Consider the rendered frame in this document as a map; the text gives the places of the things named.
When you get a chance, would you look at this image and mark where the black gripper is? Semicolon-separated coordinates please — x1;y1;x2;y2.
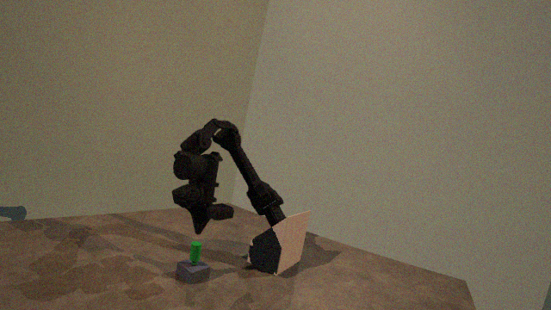
186;178;234;235

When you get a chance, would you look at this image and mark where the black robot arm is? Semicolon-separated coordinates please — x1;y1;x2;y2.
172;119;286;227

